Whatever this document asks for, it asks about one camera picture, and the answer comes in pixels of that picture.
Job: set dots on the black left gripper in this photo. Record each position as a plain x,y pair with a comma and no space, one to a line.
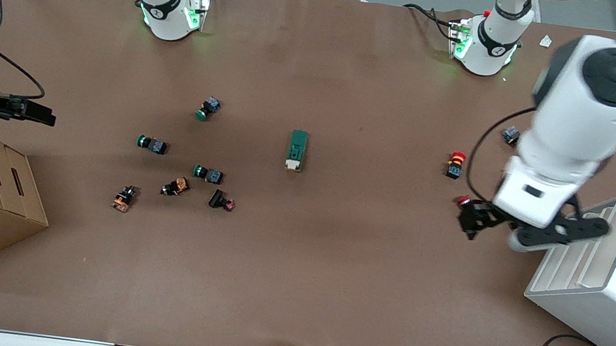
483,214

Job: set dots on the green load switch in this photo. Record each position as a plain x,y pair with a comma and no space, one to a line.
297,148

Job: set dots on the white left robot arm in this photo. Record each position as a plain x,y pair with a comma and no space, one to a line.
585,113

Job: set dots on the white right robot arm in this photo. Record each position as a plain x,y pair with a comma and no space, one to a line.
166,8

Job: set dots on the red mushroom push button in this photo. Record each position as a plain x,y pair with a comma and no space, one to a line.
462,201
455,164
511,134

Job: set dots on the green mushroom push button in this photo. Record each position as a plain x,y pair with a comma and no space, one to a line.
154,145
208,108
210,174

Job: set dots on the white paper scrap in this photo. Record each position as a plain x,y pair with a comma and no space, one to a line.
546,40

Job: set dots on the black knob switch orange block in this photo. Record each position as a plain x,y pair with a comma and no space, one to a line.
124,199

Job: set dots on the black selector switch orange base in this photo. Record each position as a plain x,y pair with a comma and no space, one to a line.
177,186

